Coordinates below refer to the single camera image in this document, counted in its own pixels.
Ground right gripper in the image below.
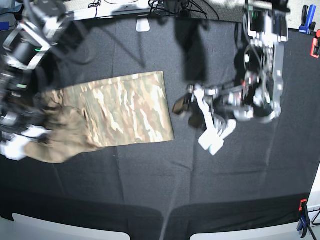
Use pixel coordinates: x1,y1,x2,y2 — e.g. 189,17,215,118
0,125,49,161

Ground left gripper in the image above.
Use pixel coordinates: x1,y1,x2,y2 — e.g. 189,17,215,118
172,84,237,156

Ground camouflage t-shirt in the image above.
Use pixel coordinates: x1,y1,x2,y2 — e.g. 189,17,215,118
24,71,175,164

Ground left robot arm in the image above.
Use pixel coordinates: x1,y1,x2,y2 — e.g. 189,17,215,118
172,0,290,155

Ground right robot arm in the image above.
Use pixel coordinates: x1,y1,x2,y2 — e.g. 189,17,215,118
0,0,72,161

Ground black table cloth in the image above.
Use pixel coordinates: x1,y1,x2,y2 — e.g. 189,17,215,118
0,18,320,240

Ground orange blue clamp near right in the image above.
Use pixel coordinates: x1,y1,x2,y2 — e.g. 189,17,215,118
297,199,311,239

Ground orange clamp far right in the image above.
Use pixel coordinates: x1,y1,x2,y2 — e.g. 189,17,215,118
310,29,320,59

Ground white tape patch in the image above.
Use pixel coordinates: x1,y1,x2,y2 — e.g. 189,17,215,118
135,18,151,33

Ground blue clamp top right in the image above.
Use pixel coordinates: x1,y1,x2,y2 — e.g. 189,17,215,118
298,4,317,35

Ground black cable bundle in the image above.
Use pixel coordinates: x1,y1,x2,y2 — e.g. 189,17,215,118
147,0,221,21

